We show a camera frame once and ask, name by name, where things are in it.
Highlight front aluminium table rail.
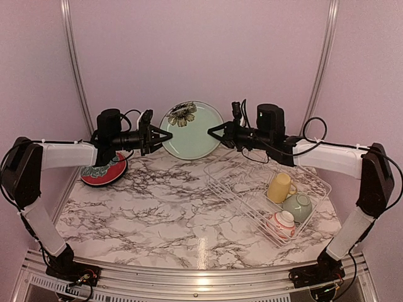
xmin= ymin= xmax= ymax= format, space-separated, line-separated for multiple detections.
xmin=18 ymin=248 xmax=378 ymax=302

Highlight aluminium frame post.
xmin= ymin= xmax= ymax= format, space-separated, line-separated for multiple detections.
xmin=302 ymin=0 xmax=339 ymax=125
xmin=60 ymin=0 xmax=94 ymax=136

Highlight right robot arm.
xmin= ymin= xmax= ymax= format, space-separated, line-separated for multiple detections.
xmin=207 ymin=102 xmax=394 ymax=287

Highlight red teal floral plate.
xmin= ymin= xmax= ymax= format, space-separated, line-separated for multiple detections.
xmin=80 ymin=152 xmax=127 ymax=186

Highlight black rimmed beige plate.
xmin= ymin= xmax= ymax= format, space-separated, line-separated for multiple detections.
xmin=84 ymin=162 xmax=129 ymax=188

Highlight left aluminium frame post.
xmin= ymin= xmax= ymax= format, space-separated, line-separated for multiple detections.
xmin=60 ymin=0 xmax=94 ymax=136

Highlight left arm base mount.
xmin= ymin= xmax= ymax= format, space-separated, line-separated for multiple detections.
xmin=40 ymin=243 xmax=100 ymax=301

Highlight left side aluminium rail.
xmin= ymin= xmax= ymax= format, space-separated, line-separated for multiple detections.
xmin=52 ymin=174 xmax=79 ymax=225

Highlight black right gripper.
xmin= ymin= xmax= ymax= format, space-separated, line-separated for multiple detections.
xmin=207 ymin=118 xmax=272 ymax=152

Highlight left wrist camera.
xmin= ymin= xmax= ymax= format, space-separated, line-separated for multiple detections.
xmin=137 ymin=109 xmax=154 ymax=130

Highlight pale green flower plate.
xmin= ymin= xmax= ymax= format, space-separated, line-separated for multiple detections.
xmin=159 ymin=100 xmax=224 ymax=160

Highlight white red patterned bowl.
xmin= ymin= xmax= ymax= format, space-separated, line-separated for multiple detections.
xmin=266 ymin=210 xmax=296 ymax=240

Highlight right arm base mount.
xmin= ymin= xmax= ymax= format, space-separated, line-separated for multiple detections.
xmin=288 ymin=250 xmax=346 ymax=301

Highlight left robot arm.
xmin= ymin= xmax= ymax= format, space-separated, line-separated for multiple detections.
xmin=1 ymin=108 xmax=173 ymax=281

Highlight white wire dish rack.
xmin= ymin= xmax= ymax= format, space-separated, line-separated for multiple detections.
xmin=204 ymin=150 xmax=331 ymax=247

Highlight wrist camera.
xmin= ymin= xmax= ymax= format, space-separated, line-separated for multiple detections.
xmin=137 ymin=109 xmax=154 ymax=130
xmin=232 ymin=99 xmax=247 ymax=127

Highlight right aluminium frame post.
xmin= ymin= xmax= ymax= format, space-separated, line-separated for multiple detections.
xmin=302 ymin=0 xmax=339 ymax=125

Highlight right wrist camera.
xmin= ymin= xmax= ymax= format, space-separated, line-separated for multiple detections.
xmin=232 ymin=99 xmax=247 ymax=127

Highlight yellow mug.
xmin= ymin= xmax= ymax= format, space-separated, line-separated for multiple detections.
xmin=266 ymin=172 xmax=298 ymax=204

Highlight pale green bowl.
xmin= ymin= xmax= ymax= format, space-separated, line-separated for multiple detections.
xmin=283 ymin=193 xmax=313 ymax=223

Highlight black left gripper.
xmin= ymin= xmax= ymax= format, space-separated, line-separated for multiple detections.
xmin=110 ymin=121 xmax=172 ymax=155

